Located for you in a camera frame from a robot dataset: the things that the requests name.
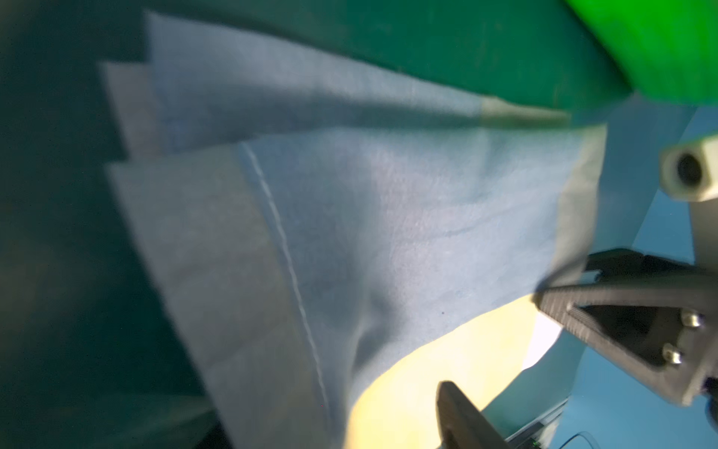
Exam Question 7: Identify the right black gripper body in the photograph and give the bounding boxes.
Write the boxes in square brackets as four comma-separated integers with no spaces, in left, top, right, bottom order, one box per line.
[536,248,717,425]

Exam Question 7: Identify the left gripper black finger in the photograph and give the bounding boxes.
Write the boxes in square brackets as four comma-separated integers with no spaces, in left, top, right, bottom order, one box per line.
[436,381,508,449]

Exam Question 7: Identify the beige grey pillowcase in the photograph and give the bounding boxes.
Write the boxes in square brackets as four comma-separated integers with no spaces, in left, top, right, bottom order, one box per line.
[107,12,608,448]

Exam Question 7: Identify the green plastic basket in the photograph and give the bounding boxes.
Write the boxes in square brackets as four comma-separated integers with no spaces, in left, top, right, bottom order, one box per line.
[568,0,717,106]

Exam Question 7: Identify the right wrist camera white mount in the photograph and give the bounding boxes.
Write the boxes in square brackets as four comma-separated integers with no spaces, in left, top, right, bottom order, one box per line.
[660,135,717,271]

